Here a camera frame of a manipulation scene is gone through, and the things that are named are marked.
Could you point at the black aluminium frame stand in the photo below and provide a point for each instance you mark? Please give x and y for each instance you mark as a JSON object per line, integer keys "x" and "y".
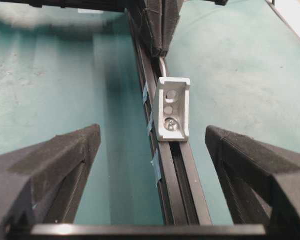
{"x": 105, "y": 5}

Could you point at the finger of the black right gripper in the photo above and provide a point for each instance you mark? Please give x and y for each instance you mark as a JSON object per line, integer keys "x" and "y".
{"x": 170, "y": 17}
{"x": 151, "y": 25}

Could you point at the blue tape strip lower rail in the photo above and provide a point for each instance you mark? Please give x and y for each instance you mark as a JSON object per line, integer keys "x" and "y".
{"x": 156, "y": 168}

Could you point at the blue tape strip on rail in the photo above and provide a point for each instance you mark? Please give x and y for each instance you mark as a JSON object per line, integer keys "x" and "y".
{"x": 145, "y": 93}

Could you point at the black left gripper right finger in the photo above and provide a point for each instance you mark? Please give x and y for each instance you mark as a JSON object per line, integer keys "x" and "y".
{"x": 260, "y": 181}

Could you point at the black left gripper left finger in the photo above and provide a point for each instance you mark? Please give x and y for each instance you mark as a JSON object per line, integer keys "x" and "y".
{"x": 44, "y": 182}

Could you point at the silver metal corner fitting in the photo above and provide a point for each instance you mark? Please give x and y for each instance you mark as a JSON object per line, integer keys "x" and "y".
{"x": 171, "y": 109}

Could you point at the long black aluminium rail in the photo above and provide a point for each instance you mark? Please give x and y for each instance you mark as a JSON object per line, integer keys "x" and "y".
{"x": 181, "y": 196}

